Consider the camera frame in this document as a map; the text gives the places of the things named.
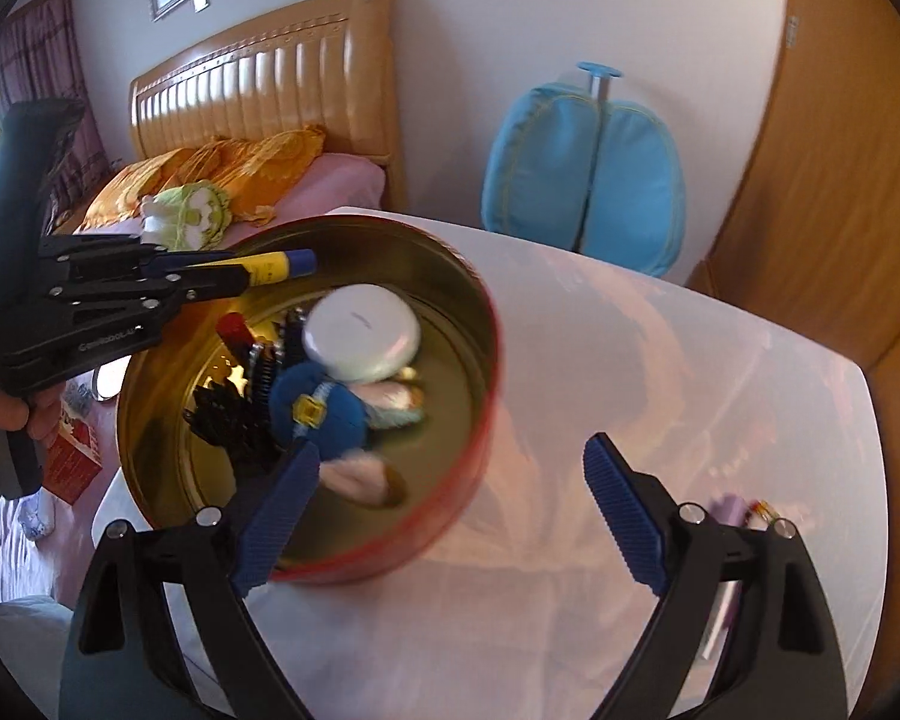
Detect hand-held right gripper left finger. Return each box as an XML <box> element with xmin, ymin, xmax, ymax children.
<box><xmin>58</xmin><ymin>441</ymin><xmax>322</xmax><ymax>720</ymax></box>

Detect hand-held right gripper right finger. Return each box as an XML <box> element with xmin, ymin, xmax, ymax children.
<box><xmin>583</xmin><ymin>433</ymin><xmax>848</xmax><ymax>720</ymax></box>

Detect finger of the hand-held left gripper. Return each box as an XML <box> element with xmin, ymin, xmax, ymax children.
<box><xmin>40</xmin><ymin>234</ymin><xmax>190</xmax><ymax>280</ymax></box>
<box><xmin>45</xmin><ymin>265</ymin><xmax>251</xmax><ymax>317</ymax></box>

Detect yellow tube with blue cap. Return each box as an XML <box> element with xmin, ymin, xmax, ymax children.
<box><xmin>187</xmin><ymin>247</ymin><xmax>318</xmax><ymax>287</ymax></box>

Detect black bow hair claw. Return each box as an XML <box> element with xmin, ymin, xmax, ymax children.
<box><xmin>184</xmin><ymin>379</ymin><xmax>286</xmax><ymax>477</ymax></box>

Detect blue plush doll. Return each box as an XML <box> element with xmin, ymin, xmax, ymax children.
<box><xmin>270</xmin><ymin>360</ymin><xmax>428</xmax><ymax>507</ymax></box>

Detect white oval compact case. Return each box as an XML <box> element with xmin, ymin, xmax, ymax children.
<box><xmin>301</xmin><ymin>283</ymin><xmax>422</xmax><ymax>383</ymax></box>

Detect red round tin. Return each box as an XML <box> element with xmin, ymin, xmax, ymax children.
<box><xmin>116</xmin><ymin>214</ymin><xmax>502</xmax><ymax>587</ymax></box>

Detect person's left hand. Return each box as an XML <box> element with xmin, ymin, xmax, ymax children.
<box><xmin>0</xmin><ymin>381</ymin><xmax>62</xmax><ymax>460</ymax></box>

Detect orange frilled pillow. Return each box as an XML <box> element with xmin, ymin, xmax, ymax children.
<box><xmin>184</xmin><ymin>124</ymin><xmax>327</xmax><ymax>230</ymax></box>
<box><xmin>81</xmin><ymin>148</ymin><xmax>196</xmax><ymax>233</ymax></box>

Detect green cabbage plush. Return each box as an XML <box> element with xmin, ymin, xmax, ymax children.
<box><xmin>139</xmin><ymin>180</ymin><xmax>235</xmax><ymax>250</ymax></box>

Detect silver purple lipstick tube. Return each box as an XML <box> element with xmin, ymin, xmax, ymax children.
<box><xmin>701</xmin><ymin>493</ymin><xmax>749</xmax><ymax>661</ymax></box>

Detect dark red plaid curtain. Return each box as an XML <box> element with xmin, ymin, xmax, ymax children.
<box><xmin>0</xmin><ymin>0</ymin><xmax>113</xmax><ymax>230</ymax></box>

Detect white tablecloth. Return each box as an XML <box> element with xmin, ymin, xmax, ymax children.
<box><xmin>90</xmin><ymin>206</ymin><xmax>892</xmax><ymax>720</ymax></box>

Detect red printed box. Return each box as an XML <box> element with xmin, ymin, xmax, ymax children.
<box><xmin>43</xmin><ymin>397</ymin><xmax>104</xmax><ymax>505</ymax></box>

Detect person's pale trousers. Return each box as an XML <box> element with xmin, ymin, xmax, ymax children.
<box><xmin>0</xmin><ymin>594</ymin><xmax>72</xmax><ymax>717</ymax></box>

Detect blue padded chair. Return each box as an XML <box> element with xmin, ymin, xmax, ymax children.
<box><xmin>481</xmin><ymin>60</ymin><xmax>687</xmax><ymax>278</ymax></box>

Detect wooden door with keyhole plate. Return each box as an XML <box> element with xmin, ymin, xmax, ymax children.
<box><xmin>686</xmin><ymin>0</ymin><xmax>900</xmax><ymax>391</ymax></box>

